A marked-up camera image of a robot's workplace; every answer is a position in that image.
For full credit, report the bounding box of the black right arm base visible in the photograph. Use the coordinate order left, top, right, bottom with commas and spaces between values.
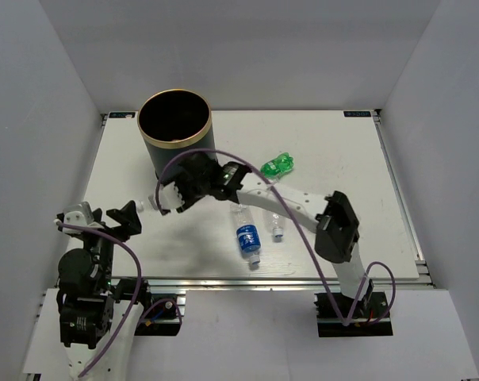
314, 292, 393, 338

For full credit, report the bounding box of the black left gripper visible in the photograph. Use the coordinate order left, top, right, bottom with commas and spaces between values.
78, 198, 141, 291

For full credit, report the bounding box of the blue logo sticker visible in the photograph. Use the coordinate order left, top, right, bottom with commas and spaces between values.
343, 110, 371, 117
108, 112, 136, 119

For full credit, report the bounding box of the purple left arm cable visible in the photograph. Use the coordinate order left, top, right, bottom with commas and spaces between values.
56, 221, 183, 378

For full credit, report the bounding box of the aluminium right table rail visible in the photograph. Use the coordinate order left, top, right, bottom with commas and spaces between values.
372, 109, 433, 289

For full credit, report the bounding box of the dark bin with gold rim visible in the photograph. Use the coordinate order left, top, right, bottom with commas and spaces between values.
137, 89, 215, 182

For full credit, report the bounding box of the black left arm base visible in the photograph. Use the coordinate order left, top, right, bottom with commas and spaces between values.
135, 294, 186, 337

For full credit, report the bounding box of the clear unlabeled plastic bottle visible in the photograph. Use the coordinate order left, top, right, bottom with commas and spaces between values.
263, 210, 285, 242

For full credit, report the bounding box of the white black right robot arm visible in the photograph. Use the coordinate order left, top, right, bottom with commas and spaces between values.
165, 148, 373, 325

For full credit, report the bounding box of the blue logo sticker right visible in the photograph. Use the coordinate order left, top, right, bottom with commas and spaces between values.
343, 110, 371, 117

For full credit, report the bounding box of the aluminium front table rail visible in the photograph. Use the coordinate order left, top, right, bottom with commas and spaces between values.
148, 274, 435, 291

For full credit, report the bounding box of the blue logo sticker left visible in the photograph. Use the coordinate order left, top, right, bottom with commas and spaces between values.
108, 112, 136, 119

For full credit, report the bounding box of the crushed Aquarius bottle blue label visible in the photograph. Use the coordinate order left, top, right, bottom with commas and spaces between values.
134, 194, 159, 213

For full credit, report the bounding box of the clear bottle dark blue label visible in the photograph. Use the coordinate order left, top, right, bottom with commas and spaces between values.
230, 203, 261, 269

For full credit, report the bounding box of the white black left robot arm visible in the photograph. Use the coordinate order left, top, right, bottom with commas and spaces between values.
55, 201, 154, 380

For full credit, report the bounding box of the green Sprite bottle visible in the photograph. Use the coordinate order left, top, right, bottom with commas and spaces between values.
260, 152, 294, 179

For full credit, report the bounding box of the aluminium table rail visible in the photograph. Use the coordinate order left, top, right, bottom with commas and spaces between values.
372, 109, 433, 289
148, 274, 435, 291

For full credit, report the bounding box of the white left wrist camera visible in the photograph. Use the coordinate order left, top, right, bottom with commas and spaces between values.
58, 202, 94, 235

